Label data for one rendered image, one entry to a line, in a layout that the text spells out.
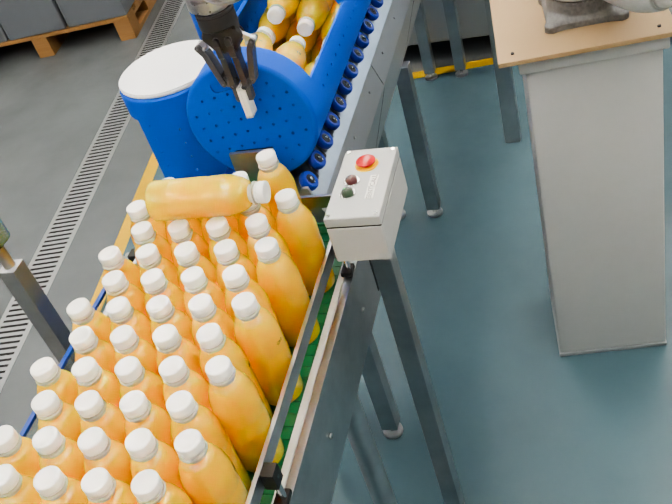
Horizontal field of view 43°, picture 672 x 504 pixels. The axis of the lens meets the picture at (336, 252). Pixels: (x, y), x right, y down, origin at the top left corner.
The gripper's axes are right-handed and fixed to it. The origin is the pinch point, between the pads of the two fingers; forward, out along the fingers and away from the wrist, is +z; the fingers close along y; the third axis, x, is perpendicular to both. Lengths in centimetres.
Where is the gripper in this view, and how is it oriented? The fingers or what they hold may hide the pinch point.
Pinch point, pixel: (246, 99)
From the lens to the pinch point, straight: 175.1
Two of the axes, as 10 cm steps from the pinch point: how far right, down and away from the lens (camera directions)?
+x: 2.1, -6.7, 7.1
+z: 2.5, 7.4, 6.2
